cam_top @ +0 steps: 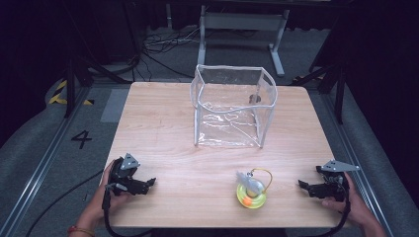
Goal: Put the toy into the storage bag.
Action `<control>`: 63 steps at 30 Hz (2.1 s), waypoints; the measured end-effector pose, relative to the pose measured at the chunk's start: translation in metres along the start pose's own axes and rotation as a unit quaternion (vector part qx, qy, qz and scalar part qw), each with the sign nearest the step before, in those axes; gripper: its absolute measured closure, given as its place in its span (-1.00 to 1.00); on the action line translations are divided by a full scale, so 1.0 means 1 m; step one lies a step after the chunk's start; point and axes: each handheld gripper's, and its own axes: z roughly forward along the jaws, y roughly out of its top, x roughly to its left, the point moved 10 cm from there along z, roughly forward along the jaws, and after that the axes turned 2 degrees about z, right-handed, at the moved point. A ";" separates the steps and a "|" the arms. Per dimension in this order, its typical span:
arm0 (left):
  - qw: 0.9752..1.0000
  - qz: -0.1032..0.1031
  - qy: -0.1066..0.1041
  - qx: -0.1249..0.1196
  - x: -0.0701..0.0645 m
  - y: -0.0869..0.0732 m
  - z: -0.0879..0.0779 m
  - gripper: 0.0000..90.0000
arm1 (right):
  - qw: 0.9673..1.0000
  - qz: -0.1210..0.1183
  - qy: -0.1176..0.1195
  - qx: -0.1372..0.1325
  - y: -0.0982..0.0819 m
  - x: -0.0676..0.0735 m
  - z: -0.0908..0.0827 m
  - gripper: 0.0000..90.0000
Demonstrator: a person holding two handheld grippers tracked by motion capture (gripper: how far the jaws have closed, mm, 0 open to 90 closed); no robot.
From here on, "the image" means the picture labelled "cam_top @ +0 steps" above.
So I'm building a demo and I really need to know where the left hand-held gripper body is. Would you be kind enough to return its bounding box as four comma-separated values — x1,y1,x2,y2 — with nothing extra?
108,152,143,197

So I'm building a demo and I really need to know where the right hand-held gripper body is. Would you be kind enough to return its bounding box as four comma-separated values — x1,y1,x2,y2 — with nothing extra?
315,159,361,202

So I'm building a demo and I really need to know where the yellow ring toy with ball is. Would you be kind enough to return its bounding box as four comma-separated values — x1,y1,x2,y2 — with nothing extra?
235,168,274,210

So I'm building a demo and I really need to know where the clear plastic bag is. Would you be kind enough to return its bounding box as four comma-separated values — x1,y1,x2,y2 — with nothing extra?
189,63,279,149

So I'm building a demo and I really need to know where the person's right hand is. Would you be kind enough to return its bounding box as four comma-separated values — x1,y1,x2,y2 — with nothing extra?
320,172,373,229

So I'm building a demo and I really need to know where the person's left hand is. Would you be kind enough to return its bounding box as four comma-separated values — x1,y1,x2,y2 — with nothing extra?
85,159,133,222

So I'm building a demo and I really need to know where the black tripod stand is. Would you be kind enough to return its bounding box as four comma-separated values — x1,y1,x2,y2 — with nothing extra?
292,19,349,125
62,0,134,119

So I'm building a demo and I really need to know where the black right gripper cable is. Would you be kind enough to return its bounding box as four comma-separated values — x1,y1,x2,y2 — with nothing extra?
324,184,352,237

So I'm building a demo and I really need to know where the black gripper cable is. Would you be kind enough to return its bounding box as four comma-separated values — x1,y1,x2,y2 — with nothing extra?
102,184,153,237
324,184,352,237

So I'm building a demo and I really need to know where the metal floor rail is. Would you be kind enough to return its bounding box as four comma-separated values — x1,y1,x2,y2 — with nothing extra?
320,90,394,237
0,86,92,237

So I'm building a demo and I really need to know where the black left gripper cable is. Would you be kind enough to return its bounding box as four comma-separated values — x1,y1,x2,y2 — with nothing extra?
102,184,153,237

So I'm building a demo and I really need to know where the thin black floor cable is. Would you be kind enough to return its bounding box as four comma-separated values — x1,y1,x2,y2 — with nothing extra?
25,168,106,237

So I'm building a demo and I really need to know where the red and gold bracelet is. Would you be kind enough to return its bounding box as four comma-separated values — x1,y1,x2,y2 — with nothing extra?
67,224,96,237

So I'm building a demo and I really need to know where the bundle of floor cables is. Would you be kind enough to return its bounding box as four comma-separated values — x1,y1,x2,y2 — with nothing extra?
140,25,203,81

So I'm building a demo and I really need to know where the white metal table frame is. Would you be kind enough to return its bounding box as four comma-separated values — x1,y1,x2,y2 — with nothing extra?
197,4,292,78

